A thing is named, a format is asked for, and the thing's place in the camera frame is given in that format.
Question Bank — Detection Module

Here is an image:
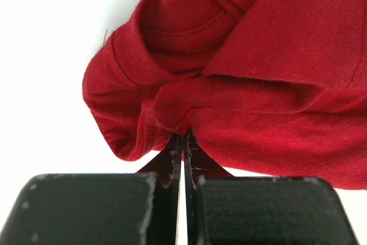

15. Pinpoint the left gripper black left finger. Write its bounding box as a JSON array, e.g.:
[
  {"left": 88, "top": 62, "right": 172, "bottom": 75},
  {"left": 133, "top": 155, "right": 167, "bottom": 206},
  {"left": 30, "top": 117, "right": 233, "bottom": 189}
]
[{"left": 1, "top": 135, "right": 182, "bottom": 244}]

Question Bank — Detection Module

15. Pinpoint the red t shirt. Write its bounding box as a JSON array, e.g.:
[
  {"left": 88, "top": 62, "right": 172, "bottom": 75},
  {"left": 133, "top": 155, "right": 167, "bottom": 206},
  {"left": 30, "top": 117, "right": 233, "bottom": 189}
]
[{"left": 82, "top": 0, "right": 366, "bottom": 190}]

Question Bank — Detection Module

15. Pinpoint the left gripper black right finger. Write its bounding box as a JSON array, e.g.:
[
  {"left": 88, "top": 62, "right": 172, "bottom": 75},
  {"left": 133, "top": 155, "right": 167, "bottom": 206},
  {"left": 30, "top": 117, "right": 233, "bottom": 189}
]
[{"left": 183, "top": 131, "right": 358, "bottom": 244}]

